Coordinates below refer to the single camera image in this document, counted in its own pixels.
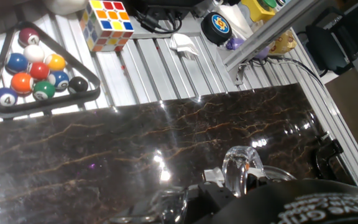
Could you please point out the black clamp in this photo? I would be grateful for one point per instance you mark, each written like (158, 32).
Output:
(328, 155)

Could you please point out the white plastic bag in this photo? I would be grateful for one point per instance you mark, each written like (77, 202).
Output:
(238, 18)

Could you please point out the white egg shaped object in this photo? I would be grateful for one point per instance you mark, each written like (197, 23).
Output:
(65, 6)

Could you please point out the dark marble pattern mat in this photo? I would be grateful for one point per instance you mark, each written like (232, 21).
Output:
(135, 140)

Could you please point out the billiard ball triangle toy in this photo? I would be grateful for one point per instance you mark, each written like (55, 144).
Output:
(42, 77)

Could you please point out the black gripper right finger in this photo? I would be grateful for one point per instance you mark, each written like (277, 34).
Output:
(256, 180)

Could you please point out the brown cardboard sheet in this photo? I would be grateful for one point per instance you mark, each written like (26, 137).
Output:
(353, 118)

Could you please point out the purple object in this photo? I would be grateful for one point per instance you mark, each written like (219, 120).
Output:
(235, 43)

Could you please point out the black filament spool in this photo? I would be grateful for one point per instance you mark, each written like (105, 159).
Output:
(166, 3)

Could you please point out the rubik's cube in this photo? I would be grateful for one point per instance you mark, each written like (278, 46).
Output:
(107, 28)

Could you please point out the clear ribbed plastic cup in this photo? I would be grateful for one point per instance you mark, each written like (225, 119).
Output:
(239, 161)

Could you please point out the round tape measure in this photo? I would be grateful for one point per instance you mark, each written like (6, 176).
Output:
(217, 28)

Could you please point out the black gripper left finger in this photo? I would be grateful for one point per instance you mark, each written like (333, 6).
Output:
(216, 194)

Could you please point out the white crumpled tissue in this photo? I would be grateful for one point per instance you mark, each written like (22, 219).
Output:
(183, 45)

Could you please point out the yellow button box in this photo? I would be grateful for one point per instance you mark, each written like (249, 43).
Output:
(258, 11)

